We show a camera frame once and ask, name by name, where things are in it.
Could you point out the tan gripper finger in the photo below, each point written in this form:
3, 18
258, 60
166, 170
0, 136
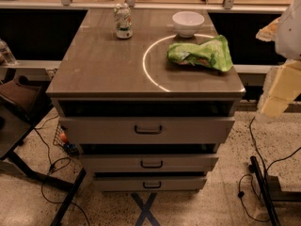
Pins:
268, 33
281, 87

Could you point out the green rice chip bag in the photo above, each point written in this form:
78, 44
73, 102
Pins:
213, 54

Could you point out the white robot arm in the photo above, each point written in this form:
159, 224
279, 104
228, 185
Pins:
288, 36

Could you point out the white bowl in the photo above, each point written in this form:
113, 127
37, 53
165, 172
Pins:
187, 23

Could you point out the black metal stand leg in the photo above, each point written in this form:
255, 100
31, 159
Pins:
265, 192

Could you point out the green white soda can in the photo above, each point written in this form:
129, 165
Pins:
123, 23

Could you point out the grey drawer cabinet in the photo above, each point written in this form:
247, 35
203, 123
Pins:
103, 76

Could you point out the dark side table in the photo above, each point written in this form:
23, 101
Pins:
24, 104

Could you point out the clear plastic bottle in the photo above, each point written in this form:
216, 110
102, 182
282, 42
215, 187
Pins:
6, 53

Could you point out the top drawer with handle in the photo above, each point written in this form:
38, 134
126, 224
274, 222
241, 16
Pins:
147, 130

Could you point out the drawer with handle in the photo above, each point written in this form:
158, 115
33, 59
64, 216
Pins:
198, 162
147, 130
170, 183

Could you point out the middle drawer with handle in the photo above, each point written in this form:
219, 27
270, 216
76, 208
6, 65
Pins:
198, 162

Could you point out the bottom drawer with handle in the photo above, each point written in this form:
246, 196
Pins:
170, 183

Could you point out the wire basket with balls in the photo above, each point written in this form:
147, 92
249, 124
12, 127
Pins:
60, 140

